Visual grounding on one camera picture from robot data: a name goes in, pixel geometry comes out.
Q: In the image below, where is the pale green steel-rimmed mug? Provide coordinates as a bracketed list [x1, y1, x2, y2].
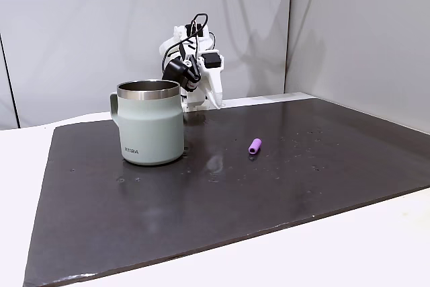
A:
[109, 79, 185, 167]

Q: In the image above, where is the black cable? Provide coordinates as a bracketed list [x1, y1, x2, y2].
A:
[161, 13, 209, 73]

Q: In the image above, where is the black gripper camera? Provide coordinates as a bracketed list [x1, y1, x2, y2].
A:
[162, 54, 202, 92]

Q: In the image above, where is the dark table mat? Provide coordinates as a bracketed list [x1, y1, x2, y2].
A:
[22, 97, 430, 287]

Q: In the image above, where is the purple pen grip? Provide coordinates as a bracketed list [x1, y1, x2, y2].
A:
[248, 138, 263, 155]

